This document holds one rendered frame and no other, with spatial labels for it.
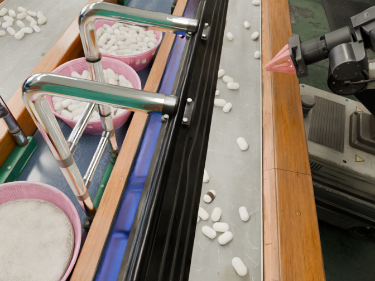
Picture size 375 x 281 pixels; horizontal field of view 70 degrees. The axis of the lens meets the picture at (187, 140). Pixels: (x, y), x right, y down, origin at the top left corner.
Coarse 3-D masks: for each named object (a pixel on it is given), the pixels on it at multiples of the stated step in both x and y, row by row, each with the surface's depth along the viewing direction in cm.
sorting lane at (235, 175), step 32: (224, 32) 103; (224, 64) 92; (256, 64) 94; (224, 96) 82; (256, 96) 84; (224, 128) 75; (256, 128) 76; (224, 160) 69; (256, 160) 70; (224, 192) 63; (256, 192) 64; (256, 224) 59; (192, 256) 54; (224, 256) 55; (256, 256) 55
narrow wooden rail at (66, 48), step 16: (96, 0) 103; (112, 0) 112; (64, 32) 89; (64, 48) 84; (80, 48) 92; (48, 64) 79; (16, 96) 71; (16, 112) 68; (0, 128) 64; (32, 128) 74; (0, 144) 62; (0, 160) 63
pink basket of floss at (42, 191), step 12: (0, 192) 56; (12, 192) 57; (24, 192) 58; (36, 192) 58; (48, 192) 58; (60, 192) 56; (0, 204) 57; (60, 204) 58; (72, 204) 55; (72, 216) 56; (72, 264) 48
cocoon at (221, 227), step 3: (216, 222) 57; (219, 222) 57; (222, 222) 57; (213, 225) 57; (216, 225) 56; (219, 225) 56; (222, 225) 56; (225, 225) 57; (213, 228) 57; (216, 228) 56; (219, 228) 56; (222, 228) 56; (225, 228) 56; (228, 228) 57; (219, 231) 57; (222, 231) 57; (225, 231) 57
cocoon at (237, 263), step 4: (232, 260) 53; (236, 260) 52; (240, 260) 53; (232, 264) 53; (236, 264) 52; (240, 264) 52; (236, 268) 52; (240, 268) 52; (244, 268) 52; (240, 272) 52; (244, 272) 51
